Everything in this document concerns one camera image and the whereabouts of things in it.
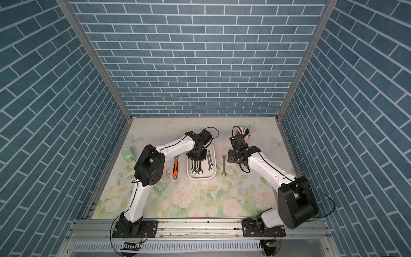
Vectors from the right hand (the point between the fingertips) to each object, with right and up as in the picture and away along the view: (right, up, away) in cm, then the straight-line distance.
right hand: (236, 157), depth 89 cm
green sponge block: (-62, 0, +2) cm, 62 cm away
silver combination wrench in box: (-24, -8, +5) cm, 26 cm away
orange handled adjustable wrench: (-35, -9, +2) cm, 36 cm away
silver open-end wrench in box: (-21, -8, +5) cm, 23 cm away
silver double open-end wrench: (-7, -8, +5) cm, 11 cm away
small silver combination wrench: (-15, -4, +7) cm, 17 cm away
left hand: (-18, -3, +7) cm, 20 cm away
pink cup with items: (+7, +14, +10) cm, 19 cm away
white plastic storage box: (-17, -10, +3) cm, 20 cm away
